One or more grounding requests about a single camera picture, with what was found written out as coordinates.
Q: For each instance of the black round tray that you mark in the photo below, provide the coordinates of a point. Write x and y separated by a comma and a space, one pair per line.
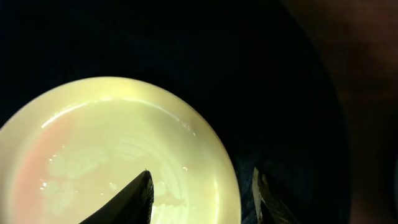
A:
246, 66

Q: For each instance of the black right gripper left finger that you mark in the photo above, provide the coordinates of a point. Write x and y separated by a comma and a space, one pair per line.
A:
132, 205

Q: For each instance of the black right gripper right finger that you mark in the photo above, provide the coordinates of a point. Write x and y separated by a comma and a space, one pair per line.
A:
270, 209

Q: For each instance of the yellow round plate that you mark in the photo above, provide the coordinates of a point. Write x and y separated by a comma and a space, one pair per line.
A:
69, 151

